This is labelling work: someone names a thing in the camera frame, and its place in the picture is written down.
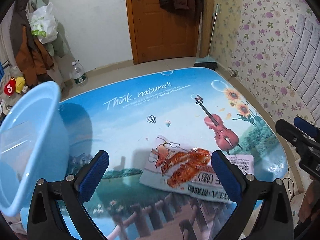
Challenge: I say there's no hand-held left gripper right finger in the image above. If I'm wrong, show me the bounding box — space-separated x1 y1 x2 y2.
211 150 294 240

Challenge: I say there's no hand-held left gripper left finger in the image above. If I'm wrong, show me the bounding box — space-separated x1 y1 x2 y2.
27 150 110 240

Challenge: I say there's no yellow plush charm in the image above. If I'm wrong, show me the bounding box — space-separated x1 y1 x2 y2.
15 76 27 94

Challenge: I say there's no red plush charm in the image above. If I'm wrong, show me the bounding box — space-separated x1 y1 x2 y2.
4 79 17 97

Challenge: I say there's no grey brick wall sticker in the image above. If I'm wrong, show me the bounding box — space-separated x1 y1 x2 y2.
277 14 320 128

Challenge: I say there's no light blue plastic basin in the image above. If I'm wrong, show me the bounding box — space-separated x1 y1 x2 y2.
0 81 69 217

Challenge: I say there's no grey shoulder bag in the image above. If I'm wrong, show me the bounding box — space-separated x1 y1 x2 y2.
0 65 25 98

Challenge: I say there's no brown orange hooded jacket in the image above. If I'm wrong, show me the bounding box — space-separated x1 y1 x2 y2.
9 0 55 88

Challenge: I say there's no beige rolled mat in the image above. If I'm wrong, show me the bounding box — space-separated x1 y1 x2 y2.
200 0 215 58

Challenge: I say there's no broom with metal handle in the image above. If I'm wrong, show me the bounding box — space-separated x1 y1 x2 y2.
193 4 220 70

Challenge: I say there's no printed scenery desktop table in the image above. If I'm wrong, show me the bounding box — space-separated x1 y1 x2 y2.
20 67 288 240

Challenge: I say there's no brown wooden door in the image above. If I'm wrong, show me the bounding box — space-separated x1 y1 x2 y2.
124 0 204 64

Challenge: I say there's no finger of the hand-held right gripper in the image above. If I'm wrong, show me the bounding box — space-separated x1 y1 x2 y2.
275 119 303 151
294 116 320 140

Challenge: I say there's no person's right hand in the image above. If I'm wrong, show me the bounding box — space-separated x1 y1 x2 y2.
298 179 320 225

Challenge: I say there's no white green plastic bag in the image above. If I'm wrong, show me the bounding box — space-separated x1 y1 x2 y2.
27 2 59 44

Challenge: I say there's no black cable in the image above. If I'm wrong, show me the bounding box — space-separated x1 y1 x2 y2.
282 165 300 198

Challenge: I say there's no clear plastic water bottle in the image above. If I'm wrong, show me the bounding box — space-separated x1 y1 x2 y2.
71 60 88 87

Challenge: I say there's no white paper sheet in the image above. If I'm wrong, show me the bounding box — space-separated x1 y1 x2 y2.
291 192 304 214

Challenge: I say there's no white snack packet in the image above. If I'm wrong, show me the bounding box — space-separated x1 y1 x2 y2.
139 135 255 203

